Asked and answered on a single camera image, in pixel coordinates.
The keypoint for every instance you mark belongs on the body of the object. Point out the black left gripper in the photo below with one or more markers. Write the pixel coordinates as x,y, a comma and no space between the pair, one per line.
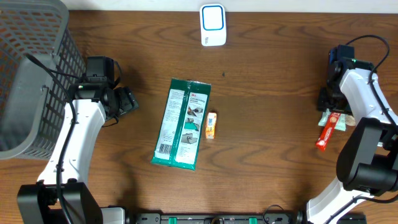
128,99

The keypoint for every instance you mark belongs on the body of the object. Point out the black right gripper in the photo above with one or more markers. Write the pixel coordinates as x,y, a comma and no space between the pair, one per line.
323,104

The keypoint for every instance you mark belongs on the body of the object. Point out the red white sachet stick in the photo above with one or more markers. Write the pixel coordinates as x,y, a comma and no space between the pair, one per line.
329,121

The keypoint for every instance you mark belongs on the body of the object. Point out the light green wipes packet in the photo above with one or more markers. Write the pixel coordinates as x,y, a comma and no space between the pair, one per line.
341,123

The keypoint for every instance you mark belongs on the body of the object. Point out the green white 3M package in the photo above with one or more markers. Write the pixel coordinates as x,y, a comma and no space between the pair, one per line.
180,132

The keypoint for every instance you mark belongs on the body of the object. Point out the orange Kleenex tissue pack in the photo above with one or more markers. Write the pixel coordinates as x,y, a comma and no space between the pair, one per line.
210,125

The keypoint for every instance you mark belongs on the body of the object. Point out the green lid white jar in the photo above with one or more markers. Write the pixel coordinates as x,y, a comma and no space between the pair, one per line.
350,120

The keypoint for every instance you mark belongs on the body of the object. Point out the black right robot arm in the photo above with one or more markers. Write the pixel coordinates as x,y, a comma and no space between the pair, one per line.
367,165

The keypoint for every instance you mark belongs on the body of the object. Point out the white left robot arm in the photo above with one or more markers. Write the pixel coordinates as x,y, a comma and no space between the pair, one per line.
61,194

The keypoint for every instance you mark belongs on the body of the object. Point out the white barcode scanner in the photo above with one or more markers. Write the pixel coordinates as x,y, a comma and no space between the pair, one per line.
213,25

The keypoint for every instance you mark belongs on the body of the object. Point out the grey plastic mesh basket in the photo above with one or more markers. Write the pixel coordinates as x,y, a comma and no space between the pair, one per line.
39,59

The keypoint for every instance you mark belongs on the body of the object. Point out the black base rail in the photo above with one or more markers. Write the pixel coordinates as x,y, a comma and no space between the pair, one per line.
272,218

